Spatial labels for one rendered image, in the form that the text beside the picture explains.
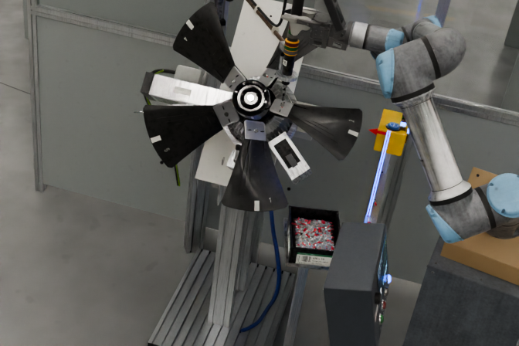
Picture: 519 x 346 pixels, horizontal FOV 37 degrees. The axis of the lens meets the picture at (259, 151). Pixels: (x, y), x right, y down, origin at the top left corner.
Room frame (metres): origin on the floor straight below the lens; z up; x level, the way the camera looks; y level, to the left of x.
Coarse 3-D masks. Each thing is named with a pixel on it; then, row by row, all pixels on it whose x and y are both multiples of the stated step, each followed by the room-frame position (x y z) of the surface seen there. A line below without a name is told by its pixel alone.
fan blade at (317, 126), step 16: (304, 112) 2.15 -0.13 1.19; (320, 112) 2.17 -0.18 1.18; (336, 112) 2.18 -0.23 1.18; (352, 112) 2.19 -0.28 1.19; (304, 128) 2.07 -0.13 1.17; (320, 128) 2.09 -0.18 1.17; (336, 128) 2.10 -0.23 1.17; (352, 128) 2.12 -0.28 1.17; (336, 144) 2.04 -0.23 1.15; (352, 144) 2.06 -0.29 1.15
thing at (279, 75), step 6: (282, 42) 2.19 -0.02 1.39; (282, 48) 2.18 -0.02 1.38; (282, 54) 2.17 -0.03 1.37; (282, 60) 2.17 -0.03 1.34; (282, 66) 2.17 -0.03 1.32; (276, 72) 2.16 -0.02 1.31; (294, 72) 2.18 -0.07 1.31; (282, 78) 2.13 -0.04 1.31; (288, 78) 2.13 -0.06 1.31; (294, 78) 2.14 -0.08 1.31
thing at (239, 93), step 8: (248, 80) 2.16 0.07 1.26; (256, 80) 2.16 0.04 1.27; (240, 88) 2.15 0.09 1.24; (248, 88) 2.15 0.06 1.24; (256, 88) 2.15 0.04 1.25; (264, 88) 2.14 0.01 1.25; (232, 96) 2.13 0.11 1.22; (240, 96) 2.13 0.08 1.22; (256, 96) 2.14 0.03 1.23; (264, 96) 2.13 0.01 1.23; (272, 96) 2.22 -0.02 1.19; (240, 104) 2.12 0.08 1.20; (248, 104) 2.11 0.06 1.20; (256, 104) 2.11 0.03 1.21; (264, 104) 2.11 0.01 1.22; (240, 112) 2.09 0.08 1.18; (248, 112) 2.09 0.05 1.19; (256, 112) 2.09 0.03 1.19; (264, 112) 2.11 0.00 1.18; (240, 120) 2.17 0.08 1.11; (256, 120) 2.17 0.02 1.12; (264, 120) 2.17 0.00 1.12
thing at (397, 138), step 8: (384, 112) 2.44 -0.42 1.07; (392, 112) 2.45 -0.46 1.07; (384, 120) 2.38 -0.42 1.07; (392, 120) 2.38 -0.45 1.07; (400, 120) 2.39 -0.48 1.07; (384, 128) 2.32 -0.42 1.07; (400, 128) 2.33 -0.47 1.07; (376, 136) 2.32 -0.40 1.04; (384, 136) 2.31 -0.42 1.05; (392, 136) 2.30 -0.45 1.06; (400, 136) 2.30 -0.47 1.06; (376, 144) 2.31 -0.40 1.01; (392, 144) 2.30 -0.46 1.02; (400, 144) 2.30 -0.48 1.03; (392, 152) 2.30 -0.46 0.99; (400, 152) 2.30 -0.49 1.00
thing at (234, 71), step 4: (232, 68) 2.23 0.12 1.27; (236, 68) 2.22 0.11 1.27; (232, 72) 2.23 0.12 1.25; (236, 72) 2.22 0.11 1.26; (228, 76) 2.24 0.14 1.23; (232, 76) 2.23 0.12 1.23; (240, 76) 2.21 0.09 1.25; (228, 80) 2.24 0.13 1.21; (236, 80) 2.22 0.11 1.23; (240, 80) 2.21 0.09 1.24; (244, 80) 2.20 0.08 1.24; (228, 84) 2.24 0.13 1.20; (232, 84) 2.23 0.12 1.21; (236, 84) 2.22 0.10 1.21; (232, 88) 2.23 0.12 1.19; (232, 92) 2.23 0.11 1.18
